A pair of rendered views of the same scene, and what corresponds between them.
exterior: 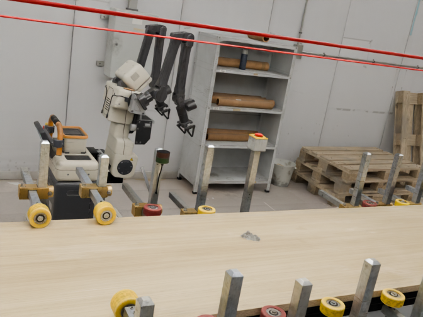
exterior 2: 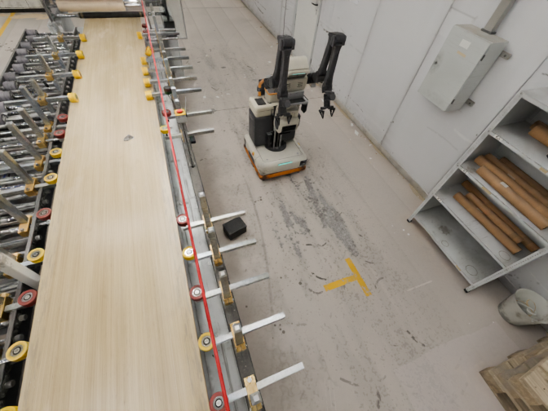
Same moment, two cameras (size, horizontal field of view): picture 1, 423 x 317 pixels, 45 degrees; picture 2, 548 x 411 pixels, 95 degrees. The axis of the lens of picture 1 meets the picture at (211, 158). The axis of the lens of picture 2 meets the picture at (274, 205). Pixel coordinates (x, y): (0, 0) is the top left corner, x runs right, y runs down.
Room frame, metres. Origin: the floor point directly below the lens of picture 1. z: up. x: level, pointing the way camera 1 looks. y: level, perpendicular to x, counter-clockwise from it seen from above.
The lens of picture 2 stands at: (3.25, -1.75, 2.28)
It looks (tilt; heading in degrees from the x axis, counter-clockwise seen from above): 52 degrees down; 92
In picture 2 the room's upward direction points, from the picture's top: 8 degrees clockwise
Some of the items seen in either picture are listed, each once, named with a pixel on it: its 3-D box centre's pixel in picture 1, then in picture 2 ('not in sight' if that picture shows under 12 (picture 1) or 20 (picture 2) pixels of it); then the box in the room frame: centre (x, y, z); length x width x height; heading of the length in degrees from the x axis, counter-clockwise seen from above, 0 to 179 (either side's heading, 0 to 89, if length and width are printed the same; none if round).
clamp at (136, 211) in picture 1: (147, 209); not in sight; (2.19, 0.26, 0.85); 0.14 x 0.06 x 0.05; 118
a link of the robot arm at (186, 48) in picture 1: (182, 69); (284, 70); (3.14, 0.26, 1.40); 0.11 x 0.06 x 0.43; 30
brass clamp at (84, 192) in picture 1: (95, 190); not in sight; (2.08, 0.48, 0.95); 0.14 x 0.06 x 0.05; 118
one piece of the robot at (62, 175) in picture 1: (72, 182); (274, 118); (3.05, 0.86, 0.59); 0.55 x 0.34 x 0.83; 30
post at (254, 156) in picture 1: (248, 191); (187, 144); (2.45, -0.21, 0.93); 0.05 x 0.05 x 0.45; 28
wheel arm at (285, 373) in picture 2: not in sight; (261, 384); (3.30, -1.68, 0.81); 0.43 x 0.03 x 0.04; 28
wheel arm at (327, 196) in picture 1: (342, 205); (214, 220); (2.83, -0.80, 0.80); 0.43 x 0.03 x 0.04; 28
